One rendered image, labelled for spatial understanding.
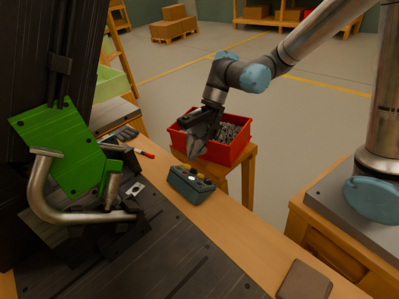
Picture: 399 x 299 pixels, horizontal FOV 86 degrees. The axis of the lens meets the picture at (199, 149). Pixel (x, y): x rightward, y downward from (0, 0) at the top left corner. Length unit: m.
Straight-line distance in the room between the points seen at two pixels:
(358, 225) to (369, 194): 0.20
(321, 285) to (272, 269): 0.10
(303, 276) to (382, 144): 0.30
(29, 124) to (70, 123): 0.07
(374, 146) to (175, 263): 0.49
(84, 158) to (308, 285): 0.55
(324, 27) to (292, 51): 0.09
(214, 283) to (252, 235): 0.15
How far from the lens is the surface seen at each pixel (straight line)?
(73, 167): 0.56
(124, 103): 0.77
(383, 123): 0.46
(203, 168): 0.91
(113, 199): 0.57
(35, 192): 0.54
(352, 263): 0.81
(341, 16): 0.60
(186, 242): 0.61
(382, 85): 0.45
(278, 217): 1.72
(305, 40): 0.63
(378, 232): 0.72
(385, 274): 0.72
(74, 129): 0.55
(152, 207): 0.70
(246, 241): 0.60
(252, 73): 0.59
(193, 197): 0.65
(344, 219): 0.70
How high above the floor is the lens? 1.44
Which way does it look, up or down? 40 degrees down
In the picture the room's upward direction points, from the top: 10 degrees counter-clockwise
